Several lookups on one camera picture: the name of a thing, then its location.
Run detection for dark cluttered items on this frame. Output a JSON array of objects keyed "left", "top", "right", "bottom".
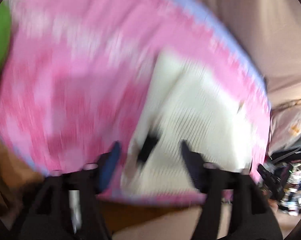
[{"left": 257, "top": 140, "right": 301, "bottom": 216}]

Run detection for pink floral bed sheet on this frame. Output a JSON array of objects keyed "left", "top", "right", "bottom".
[{"left": 0, "top": 0, "right": 270, "bottom": 205}]

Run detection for white red black knit sweater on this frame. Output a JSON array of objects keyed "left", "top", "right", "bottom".
[{"left": 121, "top": 50, "right": 252, "bottom": 195}]

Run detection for floral cream pillow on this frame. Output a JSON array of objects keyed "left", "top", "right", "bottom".
[{"left": 268, "top": 100, "right": 301, "bottom": 155}]

